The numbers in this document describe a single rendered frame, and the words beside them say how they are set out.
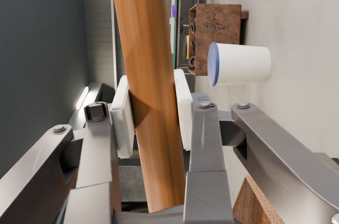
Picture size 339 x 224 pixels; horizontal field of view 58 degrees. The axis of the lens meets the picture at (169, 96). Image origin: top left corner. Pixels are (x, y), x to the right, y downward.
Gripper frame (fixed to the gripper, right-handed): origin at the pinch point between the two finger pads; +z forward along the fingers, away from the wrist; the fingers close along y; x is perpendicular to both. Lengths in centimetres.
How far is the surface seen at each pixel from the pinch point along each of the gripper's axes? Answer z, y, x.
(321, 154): 168, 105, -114
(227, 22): 408, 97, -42
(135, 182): 472, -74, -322
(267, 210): 116, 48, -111
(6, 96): 353, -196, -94
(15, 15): 411, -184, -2
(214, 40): 404, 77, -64
